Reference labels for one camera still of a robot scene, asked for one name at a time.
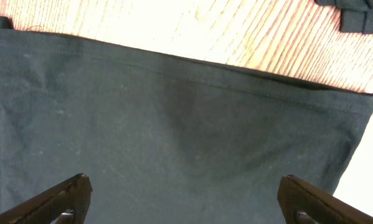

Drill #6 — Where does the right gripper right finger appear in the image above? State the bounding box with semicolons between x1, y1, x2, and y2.
277;175;373;224

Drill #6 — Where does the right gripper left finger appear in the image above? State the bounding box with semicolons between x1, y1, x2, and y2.
0;174;93;224

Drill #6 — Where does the black t-shirt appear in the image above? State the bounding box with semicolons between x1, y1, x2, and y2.
0;17;373;223

